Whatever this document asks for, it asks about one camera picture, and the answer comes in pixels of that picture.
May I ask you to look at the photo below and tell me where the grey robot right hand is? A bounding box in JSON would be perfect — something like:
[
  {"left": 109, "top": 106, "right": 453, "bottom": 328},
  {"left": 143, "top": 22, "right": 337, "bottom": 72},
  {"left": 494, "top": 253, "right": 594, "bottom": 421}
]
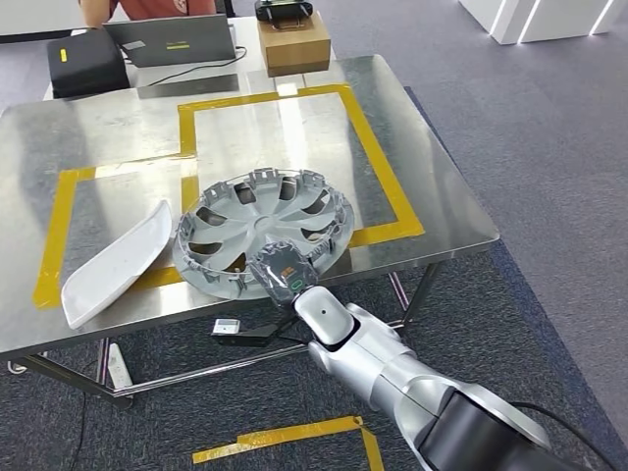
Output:
[{"left": 248, "top": 238, "right": 320, "bottom": 310}]

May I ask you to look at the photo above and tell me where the grey plastic wheel hubcap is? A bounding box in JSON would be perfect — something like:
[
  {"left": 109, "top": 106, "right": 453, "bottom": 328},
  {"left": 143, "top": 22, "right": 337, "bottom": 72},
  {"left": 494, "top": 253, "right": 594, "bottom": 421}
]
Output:
[{"left": 171, "top": 167, "right": 356, "bottom": 301}]

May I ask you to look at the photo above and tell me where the yellow tape on workbench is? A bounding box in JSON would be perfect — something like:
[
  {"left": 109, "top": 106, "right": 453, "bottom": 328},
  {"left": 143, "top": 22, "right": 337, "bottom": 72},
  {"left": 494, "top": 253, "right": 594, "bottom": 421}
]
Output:
[{"left": 31, "top": 82, "right": 426, "bottom": 310}]

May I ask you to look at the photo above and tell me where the stainless steel workbench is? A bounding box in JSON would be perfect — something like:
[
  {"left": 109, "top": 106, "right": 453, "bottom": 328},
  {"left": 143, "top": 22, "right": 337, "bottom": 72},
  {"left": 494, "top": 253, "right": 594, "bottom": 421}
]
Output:
[{"left": 0, "top": 53, "right": 501, "bottom": 411}]

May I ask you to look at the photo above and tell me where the white plastic car part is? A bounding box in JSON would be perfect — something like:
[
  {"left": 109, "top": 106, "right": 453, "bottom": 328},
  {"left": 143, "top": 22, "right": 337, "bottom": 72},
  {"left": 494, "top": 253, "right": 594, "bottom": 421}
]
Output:
[{"left": 60, "top": 199, "right": 174, "bottom": 331}]

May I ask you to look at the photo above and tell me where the yellow floor tape rectangle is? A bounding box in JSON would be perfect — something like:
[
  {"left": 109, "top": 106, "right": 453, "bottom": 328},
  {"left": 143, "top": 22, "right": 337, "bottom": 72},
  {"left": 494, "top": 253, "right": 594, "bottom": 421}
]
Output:
[{"left": 191, "top": 415, "right": 386, "bottom": 471}]

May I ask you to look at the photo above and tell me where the brown cardboard box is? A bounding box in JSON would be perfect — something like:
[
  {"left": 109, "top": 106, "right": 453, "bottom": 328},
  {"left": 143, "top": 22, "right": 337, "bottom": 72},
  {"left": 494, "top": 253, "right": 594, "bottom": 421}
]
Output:
[{"left": 256, "top": 11, "right": 332, "bottom": 79}]

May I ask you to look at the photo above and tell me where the white power strip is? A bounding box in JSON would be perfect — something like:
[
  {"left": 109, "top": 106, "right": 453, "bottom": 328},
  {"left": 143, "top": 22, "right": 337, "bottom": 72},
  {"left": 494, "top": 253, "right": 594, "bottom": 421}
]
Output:
[{"left": 106, "top": 342, "right": 134, "bottom": 392}]

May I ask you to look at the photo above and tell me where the black remote controller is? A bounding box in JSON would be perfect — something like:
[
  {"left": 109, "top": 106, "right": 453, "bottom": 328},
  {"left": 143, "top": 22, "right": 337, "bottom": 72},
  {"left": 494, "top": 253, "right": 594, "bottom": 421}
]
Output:
[{"left": 254, "top": 0, "right": 314, "bottom": 22}]

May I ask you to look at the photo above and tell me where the grey laptop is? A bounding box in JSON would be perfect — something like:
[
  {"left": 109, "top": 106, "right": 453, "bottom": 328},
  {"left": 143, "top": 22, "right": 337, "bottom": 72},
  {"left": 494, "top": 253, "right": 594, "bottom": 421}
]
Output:
[{"left": 103, "top": 14, "right": 238, "bottom": 69}]

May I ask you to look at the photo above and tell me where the person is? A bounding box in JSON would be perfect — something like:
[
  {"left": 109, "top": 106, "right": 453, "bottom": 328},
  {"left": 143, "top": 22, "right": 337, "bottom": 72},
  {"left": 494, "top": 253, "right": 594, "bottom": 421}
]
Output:
[{"left": 78, "top": 0, "right": 217, "bottom": 28}]

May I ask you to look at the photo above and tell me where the black bag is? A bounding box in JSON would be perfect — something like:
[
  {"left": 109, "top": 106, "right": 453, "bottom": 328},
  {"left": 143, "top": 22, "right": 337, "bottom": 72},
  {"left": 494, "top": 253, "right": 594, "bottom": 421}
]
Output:
[{"left": 46, "top": 27, "right": 131, "bottom": 100}]

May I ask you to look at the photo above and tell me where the white block with light strips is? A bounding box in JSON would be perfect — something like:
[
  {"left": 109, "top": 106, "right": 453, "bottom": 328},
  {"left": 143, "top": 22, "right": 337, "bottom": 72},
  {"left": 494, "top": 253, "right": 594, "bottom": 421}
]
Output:
[{"left": 458, "top": 0, "right": 628, "bottom": 45}]

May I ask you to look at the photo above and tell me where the black laptop cable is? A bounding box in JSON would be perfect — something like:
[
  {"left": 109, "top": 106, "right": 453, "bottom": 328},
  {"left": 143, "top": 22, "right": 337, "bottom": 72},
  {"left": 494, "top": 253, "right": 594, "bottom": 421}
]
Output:
[{"left": 146, "top": 46, "right": 248, "bottom": 87}]

